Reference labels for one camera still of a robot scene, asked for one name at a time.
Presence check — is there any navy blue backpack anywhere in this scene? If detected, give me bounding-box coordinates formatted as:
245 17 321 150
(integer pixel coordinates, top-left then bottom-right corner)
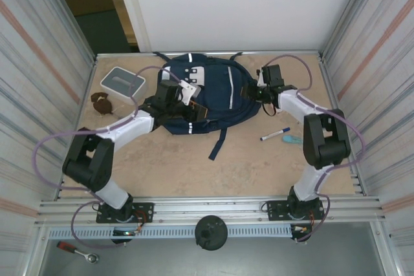
152 51 261 161

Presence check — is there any white marker blue cap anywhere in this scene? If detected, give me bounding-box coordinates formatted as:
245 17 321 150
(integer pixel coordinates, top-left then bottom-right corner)
259 127 291 142

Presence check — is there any white grey tissue box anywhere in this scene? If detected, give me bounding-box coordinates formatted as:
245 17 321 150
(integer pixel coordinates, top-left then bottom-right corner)
100 66 148 106

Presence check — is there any brown small object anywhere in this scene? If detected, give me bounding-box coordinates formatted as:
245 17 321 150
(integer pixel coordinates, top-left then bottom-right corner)
93 100 113 115

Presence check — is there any black round knob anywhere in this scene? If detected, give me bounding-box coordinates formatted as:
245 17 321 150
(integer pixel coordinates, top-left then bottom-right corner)
194 215 228 251

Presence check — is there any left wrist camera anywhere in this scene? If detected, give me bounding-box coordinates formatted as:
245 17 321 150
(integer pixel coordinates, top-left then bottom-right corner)
179 78 199 106

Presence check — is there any aluminium table edge rail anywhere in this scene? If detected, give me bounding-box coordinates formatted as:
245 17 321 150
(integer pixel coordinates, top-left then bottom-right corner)
95 50 324 61

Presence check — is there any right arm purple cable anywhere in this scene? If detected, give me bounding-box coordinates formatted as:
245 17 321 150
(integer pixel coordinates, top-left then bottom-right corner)
257 54 366 244

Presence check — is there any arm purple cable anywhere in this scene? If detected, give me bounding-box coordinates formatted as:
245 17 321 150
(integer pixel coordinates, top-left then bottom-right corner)
32 65 188 250
257 54 366 244

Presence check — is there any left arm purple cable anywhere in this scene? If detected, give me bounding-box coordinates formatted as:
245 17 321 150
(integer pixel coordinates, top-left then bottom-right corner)
32 65 188 250

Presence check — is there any aluminium mounting rail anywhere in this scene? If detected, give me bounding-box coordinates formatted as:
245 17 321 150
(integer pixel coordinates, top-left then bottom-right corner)
34 195 387 228

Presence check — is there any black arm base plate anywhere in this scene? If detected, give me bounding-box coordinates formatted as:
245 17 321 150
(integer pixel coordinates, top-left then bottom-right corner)
267 200 325 222
96 202 155 224

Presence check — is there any grey slotted cable duct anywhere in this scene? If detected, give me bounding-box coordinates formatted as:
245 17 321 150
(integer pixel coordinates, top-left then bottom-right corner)
47 225 294 240

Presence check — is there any small circuit board with wires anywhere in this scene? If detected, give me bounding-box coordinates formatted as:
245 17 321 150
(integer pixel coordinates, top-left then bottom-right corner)
290 223 315 235
111 228 145 238

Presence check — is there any red-handled ratchet wrench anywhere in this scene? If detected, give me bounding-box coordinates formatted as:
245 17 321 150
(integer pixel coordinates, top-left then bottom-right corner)
56 240 100 264

